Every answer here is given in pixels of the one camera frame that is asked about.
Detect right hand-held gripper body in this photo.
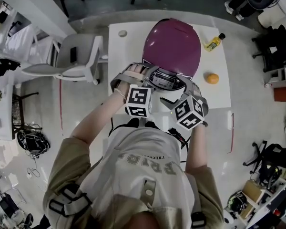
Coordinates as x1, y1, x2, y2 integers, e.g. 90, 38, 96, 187
173, 83, 209, 131

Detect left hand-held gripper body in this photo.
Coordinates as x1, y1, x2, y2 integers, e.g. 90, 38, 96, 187
110, 62, 153, 118

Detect purple rice cooker lid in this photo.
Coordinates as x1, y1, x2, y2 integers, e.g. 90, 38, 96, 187
142, 18, 202, 80

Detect person's right forearm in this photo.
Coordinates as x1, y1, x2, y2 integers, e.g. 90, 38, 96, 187
185, 125, 209, 174

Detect person's left forearm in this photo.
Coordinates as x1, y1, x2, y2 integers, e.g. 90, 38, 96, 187
70, 87, 127, 147

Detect person's left hand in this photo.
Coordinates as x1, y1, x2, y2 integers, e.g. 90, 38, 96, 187
123, 64, 147, 83

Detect person's black trousers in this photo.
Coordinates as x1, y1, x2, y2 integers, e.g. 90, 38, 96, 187
127, 118, 158, 130

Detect orange fruit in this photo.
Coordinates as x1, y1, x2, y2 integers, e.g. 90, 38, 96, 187
204, 73, 220, 84

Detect white square table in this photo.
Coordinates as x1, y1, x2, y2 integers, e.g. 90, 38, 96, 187
108, 21, 231, 115

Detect yellow oil bottle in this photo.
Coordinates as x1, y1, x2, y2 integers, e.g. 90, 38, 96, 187
203, 32, 226, 52

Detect white mesh office chair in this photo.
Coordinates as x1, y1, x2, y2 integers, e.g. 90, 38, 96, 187
21, 34, 109, 85

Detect person's white printed t-shirt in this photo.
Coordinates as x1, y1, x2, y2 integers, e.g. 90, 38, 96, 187
80, 126, 196, 229

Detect black office chair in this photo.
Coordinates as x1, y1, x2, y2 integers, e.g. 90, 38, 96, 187
252, 24, 286, 73
243, 141, 286, 183

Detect person's beige overshirt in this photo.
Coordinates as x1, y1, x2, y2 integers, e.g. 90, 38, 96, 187
42, 137, 225, 229

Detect cardboard box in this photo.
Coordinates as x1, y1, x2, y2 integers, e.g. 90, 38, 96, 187
242, 179, 265, 204

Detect black green helmet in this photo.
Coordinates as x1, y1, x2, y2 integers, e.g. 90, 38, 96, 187
228, 191, 248, 213

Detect white waste bin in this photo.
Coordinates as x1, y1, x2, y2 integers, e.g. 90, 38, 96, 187
257, 6, 286, 29

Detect black metal lattice chair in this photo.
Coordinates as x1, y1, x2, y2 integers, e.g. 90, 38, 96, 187
11, 92, 42, 138

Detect white metal shelf rack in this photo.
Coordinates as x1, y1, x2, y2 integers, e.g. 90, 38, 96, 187
0, 0, 62, 81

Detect white side table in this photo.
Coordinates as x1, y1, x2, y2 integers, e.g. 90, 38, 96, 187
0, 76, 16, 140

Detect row of black bags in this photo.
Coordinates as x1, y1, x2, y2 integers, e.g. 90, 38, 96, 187
0, 58, 21, 83

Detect white bead bracelet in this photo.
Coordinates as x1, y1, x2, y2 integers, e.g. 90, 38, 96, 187
113, 87, 127, 102

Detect black waist cable bundle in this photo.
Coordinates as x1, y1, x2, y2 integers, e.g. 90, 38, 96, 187
168, 127, 190, 150

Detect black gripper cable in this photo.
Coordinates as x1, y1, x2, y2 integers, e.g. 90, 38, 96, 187
109, 114, 132, 138

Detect tangled black cable pile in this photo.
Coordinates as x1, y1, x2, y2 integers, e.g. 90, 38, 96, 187
16, 127, 51, 155

